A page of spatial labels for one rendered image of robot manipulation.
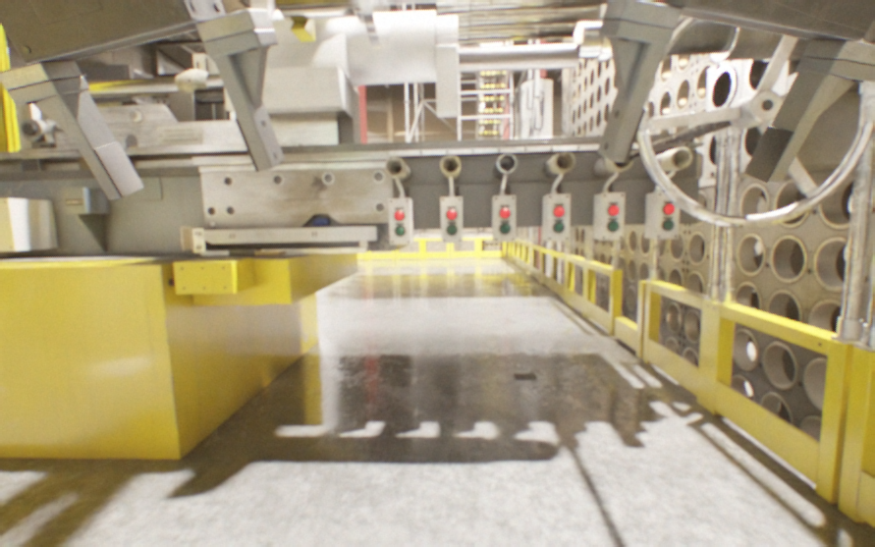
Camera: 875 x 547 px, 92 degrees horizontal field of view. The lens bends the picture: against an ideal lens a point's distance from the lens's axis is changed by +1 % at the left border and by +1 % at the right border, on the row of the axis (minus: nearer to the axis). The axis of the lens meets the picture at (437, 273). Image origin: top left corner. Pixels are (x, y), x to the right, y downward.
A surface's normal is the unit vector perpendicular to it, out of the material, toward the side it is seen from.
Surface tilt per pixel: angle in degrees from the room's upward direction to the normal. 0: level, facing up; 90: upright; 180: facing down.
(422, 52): 121
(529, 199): 90
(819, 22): 113
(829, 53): 83
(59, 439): 90
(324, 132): 90
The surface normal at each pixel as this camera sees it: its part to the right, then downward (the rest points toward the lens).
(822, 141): -0.05, 0.12
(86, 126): 0.98, -0.13
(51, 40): -0.07, 0.51
